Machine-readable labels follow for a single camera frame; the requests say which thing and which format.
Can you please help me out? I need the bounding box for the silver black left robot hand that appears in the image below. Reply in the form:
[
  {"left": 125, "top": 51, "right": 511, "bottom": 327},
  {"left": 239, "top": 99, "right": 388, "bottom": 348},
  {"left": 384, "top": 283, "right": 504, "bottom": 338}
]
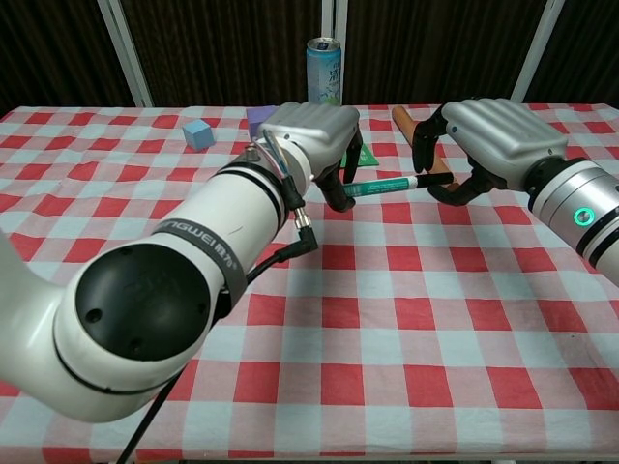
[{"left": 255, "top": 101, "right": 364, "bottom": 214}]

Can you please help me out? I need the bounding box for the green white marker pen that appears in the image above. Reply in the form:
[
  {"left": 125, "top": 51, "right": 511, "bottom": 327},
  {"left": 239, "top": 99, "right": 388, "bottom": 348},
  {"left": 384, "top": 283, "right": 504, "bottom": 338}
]
[{"left": 341, "top": 174, "right": 420, "bottom": 198}]

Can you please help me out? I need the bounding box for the black marker cap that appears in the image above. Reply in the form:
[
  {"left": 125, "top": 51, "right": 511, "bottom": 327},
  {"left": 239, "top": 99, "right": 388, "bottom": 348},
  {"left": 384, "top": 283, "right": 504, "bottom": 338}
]
[{"left": 415, "top": 171, "right": 454, "bottom": 190}]

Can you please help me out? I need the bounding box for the brown wooden stick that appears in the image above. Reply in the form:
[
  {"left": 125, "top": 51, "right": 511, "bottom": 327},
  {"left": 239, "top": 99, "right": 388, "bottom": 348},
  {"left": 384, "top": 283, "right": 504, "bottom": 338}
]
[{"left": 391, "top": 105, "right": 463, "bottom": 192}]

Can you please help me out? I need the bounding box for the silver green drink can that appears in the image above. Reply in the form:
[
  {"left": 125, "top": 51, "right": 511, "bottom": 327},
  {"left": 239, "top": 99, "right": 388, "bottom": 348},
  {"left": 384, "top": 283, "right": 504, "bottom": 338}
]
[{"left": 306, "top": 37, "right": 343, "bottom": 106}]

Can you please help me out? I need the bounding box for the dark brown ribbed partition panel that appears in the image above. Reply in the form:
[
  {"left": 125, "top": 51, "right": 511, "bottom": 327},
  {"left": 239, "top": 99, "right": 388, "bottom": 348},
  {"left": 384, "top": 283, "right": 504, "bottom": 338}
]
[
  {"left": 526, "top": 0, "right": 619, "bottom": 105},
  {"left": 0, "top": 0, "right": 139, "bottom": 118},
  {"left": 120, "top": 0, "right": 325, "bottom": 108},
  {"left": 343, "top": 0, "right": 548, "bottom": 105}
]

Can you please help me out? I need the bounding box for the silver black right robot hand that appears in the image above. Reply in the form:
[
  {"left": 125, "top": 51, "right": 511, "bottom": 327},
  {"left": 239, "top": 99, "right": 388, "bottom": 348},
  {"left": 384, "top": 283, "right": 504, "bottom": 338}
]
[{"left": 410, "top": 98, "right": 570, "bottom": 208}]

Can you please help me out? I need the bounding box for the green sachet packet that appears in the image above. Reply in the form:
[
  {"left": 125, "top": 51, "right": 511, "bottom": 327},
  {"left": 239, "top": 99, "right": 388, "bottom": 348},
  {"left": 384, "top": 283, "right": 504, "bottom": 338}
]
[{"left": 339, "top": 143, "right": 381, "bottom": 170}]

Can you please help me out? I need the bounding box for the purple foam cube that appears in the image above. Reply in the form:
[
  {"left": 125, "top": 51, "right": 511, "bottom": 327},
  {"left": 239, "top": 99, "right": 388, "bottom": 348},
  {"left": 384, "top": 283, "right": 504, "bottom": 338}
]
[{"left": 246, "top": 105, "right": 282, "bottom": 142}]

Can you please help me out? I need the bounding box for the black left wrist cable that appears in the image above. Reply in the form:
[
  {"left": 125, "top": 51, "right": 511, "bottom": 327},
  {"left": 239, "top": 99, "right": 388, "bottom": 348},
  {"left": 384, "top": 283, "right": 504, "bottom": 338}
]
[{"left": 115, "top": 174, "right": 320, "bottom": 464}]

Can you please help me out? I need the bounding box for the grey printed left arm strap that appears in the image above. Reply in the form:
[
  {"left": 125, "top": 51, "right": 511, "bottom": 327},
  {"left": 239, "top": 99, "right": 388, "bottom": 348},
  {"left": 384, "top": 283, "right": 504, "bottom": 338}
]
[{"left": 152, "top": 219, "right": 249, "bottom": 313}]

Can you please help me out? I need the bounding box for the red white checkered tablecloth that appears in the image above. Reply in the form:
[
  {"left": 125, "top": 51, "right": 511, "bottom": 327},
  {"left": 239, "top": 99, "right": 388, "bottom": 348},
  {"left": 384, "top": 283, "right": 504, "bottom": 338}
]
[{"left": 0, "top": 102, "right": 619, "bottom": 464}]

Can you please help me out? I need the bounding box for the light blue foam cube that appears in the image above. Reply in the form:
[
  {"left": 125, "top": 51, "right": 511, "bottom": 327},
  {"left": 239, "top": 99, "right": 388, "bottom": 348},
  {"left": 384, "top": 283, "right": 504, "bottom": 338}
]
[{"left": 182, "top": 119, "right": 215, "bottom": 151}]

